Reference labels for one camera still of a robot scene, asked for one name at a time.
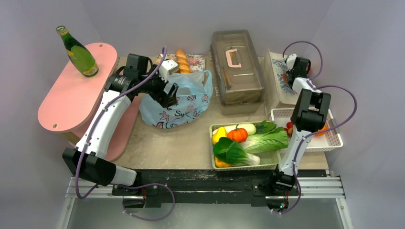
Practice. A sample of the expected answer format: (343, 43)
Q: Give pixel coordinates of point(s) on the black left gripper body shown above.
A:
(154, 86)

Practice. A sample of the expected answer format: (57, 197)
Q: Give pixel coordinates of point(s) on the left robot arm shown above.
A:
(87, 160)

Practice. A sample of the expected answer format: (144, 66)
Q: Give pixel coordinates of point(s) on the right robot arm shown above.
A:
(309, 116)

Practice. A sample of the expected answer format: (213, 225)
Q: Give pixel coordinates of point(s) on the yellow bell pepper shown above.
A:
(221, 164)
(220, 132)

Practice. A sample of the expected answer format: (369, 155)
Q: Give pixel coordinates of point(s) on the pink two-tier shelf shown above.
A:
(69, 106)

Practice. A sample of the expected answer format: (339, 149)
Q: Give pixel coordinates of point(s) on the white daikon radish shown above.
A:
(253, 128)

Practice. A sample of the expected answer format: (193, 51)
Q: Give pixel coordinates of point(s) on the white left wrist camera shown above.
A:
(167, 68)

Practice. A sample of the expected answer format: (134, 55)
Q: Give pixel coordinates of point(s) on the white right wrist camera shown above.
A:
(290, 61)

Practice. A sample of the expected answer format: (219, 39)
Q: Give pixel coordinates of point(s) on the napa cabbage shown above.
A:
(271, 141)

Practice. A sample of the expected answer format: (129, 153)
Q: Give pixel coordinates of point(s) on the green plastic basket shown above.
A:
(268, 159)

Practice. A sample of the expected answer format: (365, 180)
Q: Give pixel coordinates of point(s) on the bread baguette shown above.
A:
(182, 62)

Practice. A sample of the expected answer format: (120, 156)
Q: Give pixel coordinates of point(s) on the grey transparent lidded box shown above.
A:
(239, 84)

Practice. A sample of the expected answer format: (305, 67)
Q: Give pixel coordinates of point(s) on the red cherry bunch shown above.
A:
(289, 128)

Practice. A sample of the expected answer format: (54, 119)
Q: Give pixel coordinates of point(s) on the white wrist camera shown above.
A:
(290, 61)
(167, 68)

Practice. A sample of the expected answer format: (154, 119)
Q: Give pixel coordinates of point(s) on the floral tray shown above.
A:
(196, 62)

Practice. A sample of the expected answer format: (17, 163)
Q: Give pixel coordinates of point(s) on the beige tote bag orange handles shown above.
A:
(278, 94)

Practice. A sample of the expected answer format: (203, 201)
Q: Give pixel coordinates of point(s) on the aluminium frame rail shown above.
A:
(311, 187)

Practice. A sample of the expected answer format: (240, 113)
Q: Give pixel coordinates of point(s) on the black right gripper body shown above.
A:
(293, 80)

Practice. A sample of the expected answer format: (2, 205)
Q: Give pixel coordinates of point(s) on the blue printed plastic bag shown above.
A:
(193, 98)

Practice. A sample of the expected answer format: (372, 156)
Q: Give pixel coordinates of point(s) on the green glass bottle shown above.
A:
(79, 55)

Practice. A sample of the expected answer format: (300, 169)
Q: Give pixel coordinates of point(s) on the green bok choy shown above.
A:
(232, 153)

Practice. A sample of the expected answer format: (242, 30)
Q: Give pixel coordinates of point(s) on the orange mini pumpkin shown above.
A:
(238, 134)

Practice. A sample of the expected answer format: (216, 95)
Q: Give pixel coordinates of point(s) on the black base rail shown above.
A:
(155, 185)

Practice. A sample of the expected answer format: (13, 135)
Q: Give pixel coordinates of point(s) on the orange fruit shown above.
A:
(321, 132)

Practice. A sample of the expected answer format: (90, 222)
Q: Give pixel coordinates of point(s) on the white plastic basket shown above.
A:
(327, 142)

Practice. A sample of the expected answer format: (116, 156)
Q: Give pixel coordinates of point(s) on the orange bundt cake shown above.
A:
(159, 58)

